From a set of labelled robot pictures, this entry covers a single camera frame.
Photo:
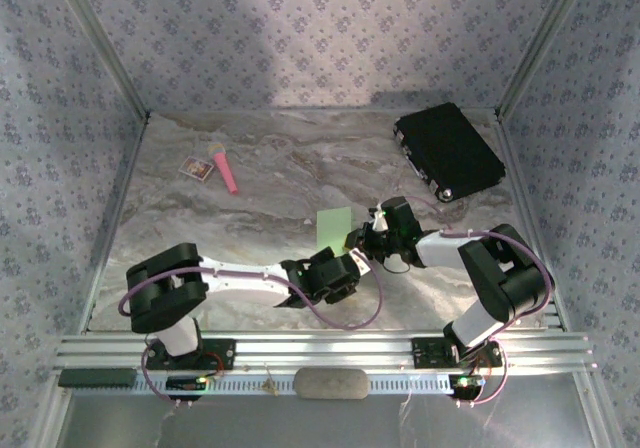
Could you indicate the aluminium side frame rail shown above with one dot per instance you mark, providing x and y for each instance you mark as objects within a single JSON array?
[
  {"x": 522, "y": 193},
  {"x": 116, "y": 218}
]

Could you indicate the aluminium mounting rail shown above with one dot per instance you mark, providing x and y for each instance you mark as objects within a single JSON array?
[{"x": 320, "y": 350}]

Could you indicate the small printed card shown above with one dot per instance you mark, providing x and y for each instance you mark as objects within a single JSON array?
[{"x": 196, "y": 168}]

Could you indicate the light green paper sheet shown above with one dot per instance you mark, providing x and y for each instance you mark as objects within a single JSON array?
[{"x": 332, "y": 228}]

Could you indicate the grey oval stone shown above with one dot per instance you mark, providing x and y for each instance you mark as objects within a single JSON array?
[{"x": 330, "y": 383}]

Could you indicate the pink toy microphone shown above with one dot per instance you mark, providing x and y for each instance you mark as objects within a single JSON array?
[{"x": 225, "y": 170}]

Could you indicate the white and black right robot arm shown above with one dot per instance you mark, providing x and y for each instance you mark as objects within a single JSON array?
[{"x": 440, "y": 250}]

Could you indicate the long black bar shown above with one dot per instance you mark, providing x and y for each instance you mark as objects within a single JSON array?
[{"x": 95, "y": 378}]

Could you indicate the black hard case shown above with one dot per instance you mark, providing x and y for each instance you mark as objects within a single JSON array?
[{"x": 450, "y": 148}]

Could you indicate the aluminium frame post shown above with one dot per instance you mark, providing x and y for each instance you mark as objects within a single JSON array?
[{"x": 541, "y": 43}]

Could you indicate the grey metal sheet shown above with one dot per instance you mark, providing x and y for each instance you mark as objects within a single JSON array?
[{"x": 320, "y": 423}]

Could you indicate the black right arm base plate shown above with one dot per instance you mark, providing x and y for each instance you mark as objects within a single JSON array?
[{"x": 430, "y": 353}]

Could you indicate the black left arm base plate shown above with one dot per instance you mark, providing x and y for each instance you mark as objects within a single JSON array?
[{"x": 220, "y": 355}]

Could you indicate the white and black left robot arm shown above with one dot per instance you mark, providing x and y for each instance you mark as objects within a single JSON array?
[{"x": 240, "y": 283}]

